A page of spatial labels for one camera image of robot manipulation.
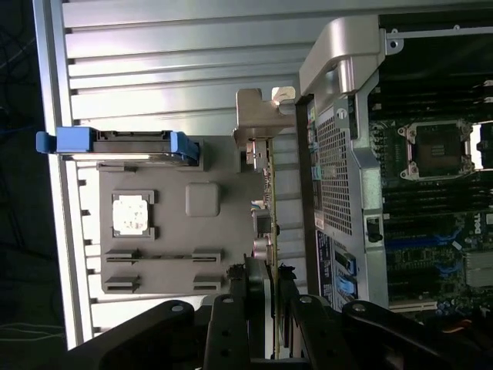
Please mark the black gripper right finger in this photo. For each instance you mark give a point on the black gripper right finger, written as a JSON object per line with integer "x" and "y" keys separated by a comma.
{"x": 319, "y": 335}

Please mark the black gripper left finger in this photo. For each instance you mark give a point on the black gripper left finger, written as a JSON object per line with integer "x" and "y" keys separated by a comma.
{"x": 227, "y": 335}

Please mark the white expansion slot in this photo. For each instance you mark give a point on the white expansion slot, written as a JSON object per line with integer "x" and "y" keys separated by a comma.
{"x": 412, "y": 306}

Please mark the green motherboard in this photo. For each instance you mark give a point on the green motherboard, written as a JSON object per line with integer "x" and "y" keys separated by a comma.
{"x": 408, "y": 254}

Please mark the grey plastic parts rack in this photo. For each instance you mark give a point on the grey plastic parts rack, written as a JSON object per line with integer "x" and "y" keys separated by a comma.
{"x": 165, "y": 216}

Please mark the blue expansion slot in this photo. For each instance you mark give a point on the blue expansion slot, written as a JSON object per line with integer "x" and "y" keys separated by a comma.
{"x": 423, "y": 242}

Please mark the silver CPU chip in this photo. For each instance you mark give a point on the silver CPU chip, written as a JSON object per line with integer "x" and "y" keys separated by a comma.
{"x": 131, "y": 216}

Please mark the black RAM slot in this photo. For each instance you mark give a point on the black RAM slot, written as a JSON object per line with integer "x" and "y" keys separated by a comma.
{"x": 423, "y": 111}
{"x": 423, "y": 103}
{"x": 423, "y": 94}
{"x": 431, "y": 206}
{"x": 423, "y": 85}
{"x": 431, "y": 188}
{"x": 431, "y": 197}

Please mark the silver chipset heatsink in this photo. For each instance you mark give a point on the silver chipset heatsink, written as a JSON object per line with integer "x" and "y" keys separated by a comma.
{"x": 479, "y": 270}

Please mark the silver hard disk drive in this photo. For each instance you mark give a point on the silver hard disk drive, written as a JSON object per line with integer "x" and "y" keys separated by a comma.
{"x": 131, "y": 140}

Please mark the CPU socket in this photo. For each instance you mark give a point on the CPU socket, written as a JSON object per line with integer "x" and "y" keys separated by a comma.
{"x": 439, "y": 150}

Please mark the metal socket cover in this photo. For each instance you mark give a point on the metal socket cover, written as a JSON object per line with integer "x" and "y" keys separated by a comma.
{"x": 475, "y": 154}

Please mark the black open PC case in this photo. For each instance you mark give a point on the black open PC case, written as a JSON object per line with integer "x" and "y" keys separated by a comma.
{"x": 346, "y": 58}

